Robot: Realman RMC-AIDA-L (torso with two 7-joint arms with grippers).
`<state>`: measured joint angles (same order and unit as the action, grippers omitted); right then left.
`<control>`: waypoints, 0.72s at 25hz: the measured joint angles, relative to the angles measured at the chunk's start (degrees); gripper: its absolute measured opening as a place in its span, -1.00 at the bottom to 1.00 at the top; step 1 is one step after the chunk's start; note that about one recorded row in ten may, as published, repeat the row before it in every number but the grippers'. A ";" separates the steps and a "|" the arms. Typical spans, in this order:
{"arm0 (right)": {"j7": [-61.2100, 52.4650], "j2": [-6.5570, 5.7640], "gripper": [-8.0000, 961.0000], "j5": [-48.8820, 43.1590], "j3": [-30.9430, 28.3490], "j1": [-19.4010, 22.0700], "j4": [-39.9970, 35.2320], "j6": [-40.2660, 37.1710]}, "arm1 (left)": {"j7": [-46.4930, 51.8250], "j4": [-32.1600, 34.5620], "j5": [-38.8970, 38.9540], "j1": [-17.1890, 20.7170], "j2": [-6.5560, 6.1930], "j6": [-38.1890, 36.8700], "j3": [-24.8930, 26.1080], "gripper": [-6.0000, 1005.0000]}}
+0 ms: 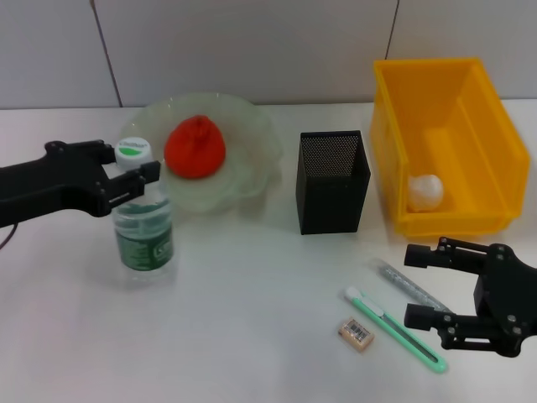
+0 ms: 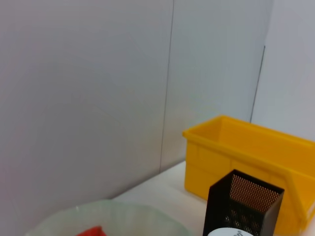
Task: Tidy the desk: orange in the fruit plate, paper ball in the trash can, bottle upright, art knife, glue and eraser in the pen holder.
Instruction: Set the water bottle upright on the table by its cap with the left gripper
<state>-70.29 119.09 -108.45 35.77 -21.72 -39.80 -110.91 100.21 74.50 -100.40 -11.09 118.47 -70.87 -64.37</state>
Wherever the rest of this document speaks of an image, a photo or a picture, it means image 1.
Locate green utility knife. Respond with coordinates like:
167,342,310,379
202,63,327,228
343,285,449,374

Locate grey marker pen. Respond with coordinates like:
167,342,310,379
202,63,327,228
371,258,455,315

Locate white paper ball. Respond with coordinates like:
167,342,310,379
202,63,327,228
408,173,446,212

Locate red tomato-shaped toy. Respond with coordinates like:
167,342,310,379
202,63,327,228
163,115,228,181

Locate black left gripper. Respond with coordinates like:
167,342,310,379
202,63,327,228
0,139,163,230

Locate beige eraser with barcode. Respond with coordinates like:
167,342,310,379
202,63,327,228
336,317,376,353

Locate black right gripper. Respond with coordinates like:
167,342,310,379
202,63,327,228
403,236,537,359

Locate left gripper cable with plug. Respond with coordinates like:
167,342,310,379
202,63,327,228
0,221,18,254

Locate yellow plastic bin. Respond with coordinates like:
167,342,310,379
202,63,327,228
371,56,532,244

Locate green glass fruit plate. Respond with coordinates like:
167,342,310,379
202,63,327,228
115,92,284,216

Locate black mesh pen holder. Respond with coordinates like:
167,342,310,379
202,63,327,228
295,129,373,235

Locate clear green-label water bottle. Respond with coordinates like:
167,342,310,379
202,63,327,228
112,136,175,291

